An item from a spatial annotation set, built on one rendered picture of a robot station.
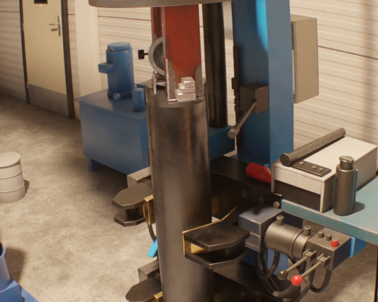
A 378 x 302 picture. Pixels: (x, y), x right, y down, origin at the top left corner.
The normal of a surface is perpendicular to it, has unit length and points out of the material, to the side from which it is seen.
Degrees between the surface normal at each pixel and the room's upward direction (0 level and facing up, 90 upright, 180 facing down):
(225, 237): 0
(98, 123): 90
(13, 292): 90
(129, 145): 90
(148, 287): 0
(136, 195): 0
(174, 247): 90
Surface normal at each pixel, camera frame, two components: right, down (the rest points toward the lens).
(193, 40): 0.15, 0.36
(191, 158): 0.40, 0.32
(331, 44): -0.72, 0.29
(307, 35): 0.69, 0.23
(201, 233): -0.05, -0.93
